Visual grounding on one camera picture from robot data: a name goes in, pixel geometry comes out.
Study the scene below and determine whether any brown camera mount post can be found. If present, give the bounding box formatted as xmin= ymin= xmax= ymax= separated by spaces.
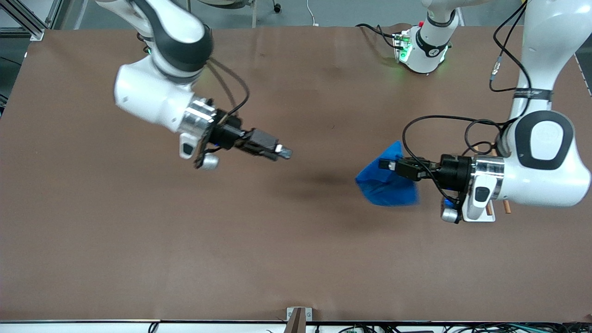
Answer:
xmin=284 ymin=309 xmax=306 ymax=333

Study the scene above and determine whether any blue cloth towel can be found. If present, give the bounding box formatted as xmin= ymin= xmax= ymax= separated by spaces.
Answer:
xmin=355 ymin=141 xmax=419 ymax=207

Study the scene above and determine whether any black left arm base cable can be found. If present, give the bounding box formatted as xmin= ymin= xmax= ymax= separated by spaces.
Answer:
xmin=355 ymin=23 xmax=403 ymax=50

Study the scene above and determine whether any aluminium frame profile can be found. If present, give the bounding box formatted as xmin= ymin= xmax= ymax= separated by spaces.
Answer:
xmin=0 ymin=0 xmax=63 ymax=41

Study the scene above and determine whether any white rack with wooden bars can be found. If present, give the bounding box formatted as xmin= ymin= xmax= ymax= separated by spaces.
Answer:
xmin=472 ymin=144 xmax=512 ymax=223

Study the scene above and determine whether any black right arm wrist cable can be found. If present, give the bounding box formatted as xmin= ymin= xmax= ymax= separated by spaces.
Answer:
xmin=203 ymin=56 xmax=251 ymax=154

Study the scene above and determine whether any chair base with caster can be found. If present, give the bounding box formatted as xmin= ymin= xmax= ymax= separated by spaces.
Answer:
xmin=186 ymin=0 xmax=283 ymax=28

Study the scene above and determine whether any grey metal bracket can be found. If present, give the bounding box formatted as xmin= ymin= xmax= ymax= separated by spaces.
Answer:
xmin=286 ymin=307 xmax=313 ymax=322

